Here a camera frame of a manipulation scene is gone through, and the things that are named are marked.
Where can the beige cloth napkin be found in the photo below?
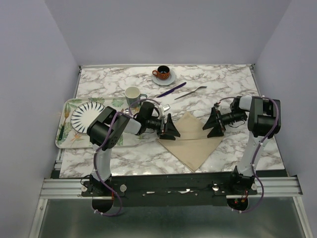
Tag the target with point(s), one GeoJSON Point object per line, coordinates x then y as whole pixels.
{"type": "Point", "coordinates": [193, 146]}

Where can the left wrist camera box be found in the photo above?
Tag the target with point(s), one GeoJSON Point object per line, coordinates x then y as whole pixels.
{"type": "Point", "coordinates": [165, 108]}

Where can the white plate with blue stripes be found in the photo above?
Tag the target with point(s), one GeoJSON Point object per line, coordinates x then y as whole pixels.
{"type": "Point", "coordinates": [84, 115]}

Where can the purple knife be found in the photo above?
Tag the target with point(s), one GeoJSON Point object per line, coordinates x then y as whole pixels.
{"type": "Point", "coordinates": [171, 90]}

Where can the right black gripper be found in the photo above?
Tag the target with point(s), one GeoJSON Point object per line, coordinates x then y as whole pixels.
{"type": "Point", "coordinates": [218, 130]}

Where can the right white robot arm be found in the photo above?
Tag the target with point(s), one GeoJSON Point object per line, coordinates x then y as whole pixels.
{"type": "Point", "coordinates": [263, 118]}

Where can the brown coffee cup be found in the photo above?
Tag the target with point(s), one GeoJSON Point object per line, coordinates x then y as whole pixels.
{"type": "Point", "coordinates": [162, 72]}

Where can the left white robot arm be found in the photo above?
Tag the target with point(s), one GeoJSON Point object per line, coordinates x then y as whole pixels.
{"type": "Point", "coordinates": [105, 131]}

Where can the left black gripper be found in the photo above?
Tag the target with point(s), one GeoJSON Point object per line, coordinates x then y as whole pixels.
{"type": "Point", "coordinates": [169, 129]}

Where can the grey and cream mug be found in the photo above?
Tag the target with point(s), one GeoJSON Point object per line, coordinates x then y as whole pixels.
{"type": "Point", "coordinates": [133, 96]}

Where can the white tray with leaf print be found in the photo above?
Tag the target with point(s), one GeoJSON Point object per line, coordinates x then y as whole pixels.
{"type": "Point", "coordinates": [72, 139]}

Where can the silver fork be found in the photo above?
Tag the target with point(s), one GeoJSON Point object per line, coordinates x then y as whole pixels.
{"type": "Point", "coordinates": [189, 93]}

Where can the aluminium frame rail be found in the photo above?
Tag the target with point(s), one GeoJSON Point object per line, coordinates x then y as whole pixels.
{"type": "Point", "coordinates": [71, 188]}

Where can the gold fork with green handle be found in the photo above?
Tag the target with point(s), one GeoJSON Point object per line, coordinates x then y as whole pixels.
{"type": "Point", "coordinates": [66, 115]}

